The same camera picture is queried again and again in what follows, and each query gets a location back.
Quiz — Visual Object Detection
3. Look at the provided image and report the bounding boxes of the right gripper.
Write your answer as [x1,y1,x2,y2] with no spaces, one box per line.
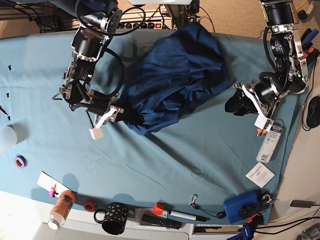
[107,98,129,123]

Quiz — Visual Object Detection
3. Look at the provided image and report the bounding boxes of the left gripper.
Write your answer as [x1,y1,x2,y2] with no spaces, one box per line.
[224,82,258,116]

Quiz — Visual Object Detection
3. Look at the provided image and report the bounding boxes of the dark blue t-shirt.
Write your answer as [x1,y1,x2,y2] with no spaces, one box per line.
[119,22,229,135]

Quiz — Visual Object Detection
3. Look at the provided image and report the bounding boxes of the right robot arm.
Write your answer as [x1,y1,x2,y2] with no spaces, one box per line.
[58,0,126,122]

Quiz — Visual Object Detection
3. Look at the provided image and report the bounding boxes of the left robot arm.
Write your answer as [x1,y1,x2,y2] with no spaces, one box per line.
[224,0,309,118]

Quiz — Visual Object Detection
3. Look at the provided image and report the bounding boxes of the orange black utility knife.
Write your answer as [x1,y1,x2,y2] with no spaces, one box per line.
[256,128,267,138]

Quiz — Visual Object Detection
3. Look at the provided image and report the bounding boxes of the clear blister pack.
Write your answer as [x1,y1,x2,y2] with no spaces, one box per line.
[256,119,285,164]

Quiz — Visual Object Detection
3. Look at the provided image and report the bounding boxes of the black computer mouse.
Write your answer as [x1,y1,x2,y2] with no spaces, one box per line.
[306,95,320,129]

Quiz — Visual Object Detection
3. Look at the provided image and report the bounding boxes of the white paper card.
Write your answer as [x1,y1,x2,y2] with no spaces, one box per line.
[245,162,275,189]

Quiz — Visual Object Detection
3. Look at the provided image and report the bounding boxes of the orange black clamp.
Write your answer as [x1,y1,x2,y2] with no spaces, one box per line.
[306,47,320,66]

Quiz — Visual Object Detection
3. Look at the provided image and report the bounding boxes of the blue spring clamp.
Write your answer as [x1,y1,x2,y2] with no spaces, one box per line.
[300,28,319,49]

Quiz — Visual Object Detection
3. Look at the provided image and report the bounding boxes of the light blue table cloth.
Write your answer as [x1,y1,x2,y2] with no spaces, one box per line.
[0,29,310,226]

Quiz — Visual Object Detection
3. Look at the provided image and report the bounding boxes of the white paper sheet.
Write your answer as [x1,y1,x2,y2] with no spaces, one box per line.
[37,171,71,195]

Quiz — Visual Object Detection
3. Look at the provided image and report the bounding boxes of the red tape roll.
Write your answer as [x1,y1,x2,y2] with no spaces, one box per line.
[83,200,97,213]

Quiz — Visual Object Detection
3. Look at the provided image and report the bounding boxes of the metal carabiner keyring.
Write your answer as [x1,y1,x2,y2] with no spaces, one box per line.
[261,193,278,205]

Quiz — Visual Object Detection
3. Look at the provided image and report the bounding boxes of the pink small toy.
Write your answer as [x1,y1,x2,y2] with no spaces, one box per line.
[48,185,59,198]

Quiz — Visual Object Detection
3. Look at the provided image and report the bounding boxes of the black mug gold dots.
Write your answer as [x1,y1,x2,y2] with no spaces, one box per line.
[93,202,129,236]

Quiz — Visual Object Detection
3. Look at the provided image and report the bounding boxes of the purple tape roll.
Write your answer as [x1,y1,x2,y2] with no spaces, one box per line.
[14,155,27,169]

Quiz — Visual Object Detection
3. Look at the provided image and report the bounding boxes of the orange red cube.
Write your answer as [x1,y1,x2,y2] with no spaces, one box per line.
[152,202,165,216]

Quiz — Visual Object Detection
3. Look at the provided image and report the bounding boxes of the orange supplement bottle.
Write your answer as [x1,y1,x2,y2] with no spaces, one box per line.
[47,190,76,230]

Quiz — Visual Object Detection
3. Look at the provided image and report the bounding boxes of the translucent plastic cup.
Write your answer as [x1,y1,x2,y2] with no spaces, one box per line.
[0,126,17,154]

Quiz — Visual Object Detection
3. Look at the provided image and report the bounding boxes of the blue box with knob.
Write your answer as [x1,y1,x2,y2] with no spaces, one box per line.
[223,189,262,224]

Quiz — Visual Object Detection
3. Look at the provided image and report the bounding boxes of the white power strip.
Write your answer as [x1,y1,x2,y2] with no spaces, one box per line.
[118,8,175,30]

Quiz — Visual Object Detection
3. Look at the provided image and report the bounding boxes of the black adapter block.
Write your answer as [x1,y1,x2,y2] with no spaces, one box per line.
[290,200,314,209]

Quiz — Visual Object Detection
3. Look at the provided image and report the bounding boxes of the white marker pen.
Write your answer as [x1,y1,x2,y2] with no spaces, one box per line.
[168,210,208,222]

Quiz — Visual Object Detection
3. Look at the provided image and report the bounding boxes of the black remote control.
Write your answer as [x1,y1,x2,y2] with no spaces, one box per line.
[141,214,183,230]

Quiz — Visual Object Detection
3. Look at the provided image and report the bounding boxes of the blue orange bottom clamp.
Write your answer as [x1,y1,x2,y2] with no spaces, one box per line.
[230,213,264,240]

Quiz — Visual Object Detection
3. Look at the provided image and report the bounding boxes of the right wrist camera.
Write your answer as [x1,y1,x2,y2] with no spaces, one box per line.
[88,127,104,140]

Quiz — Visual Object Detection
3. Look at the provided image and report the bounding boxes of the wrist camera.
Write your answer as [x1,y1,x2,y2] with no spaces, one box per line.
[88,127,104,140]
[254,114,274,132]

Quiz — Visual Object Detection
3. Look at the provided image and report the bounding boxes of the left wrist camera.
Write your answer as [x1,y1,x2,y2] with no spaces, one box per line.
[254,114,274,132]

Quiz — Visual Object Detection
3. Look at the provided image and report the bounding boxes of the black lanyard with clip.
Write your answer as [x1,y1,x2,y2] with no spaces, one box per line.
[189,193,227,220]

